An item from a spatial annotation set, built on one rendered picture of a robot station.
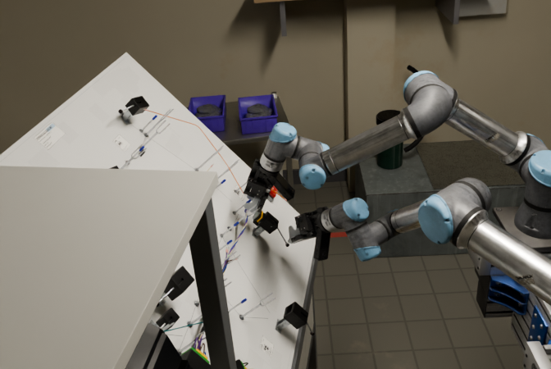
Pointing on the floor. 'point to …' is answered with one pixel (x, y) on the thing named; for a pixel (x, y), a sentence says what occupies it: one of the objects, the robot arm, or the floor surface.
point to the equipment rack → (102, 262)
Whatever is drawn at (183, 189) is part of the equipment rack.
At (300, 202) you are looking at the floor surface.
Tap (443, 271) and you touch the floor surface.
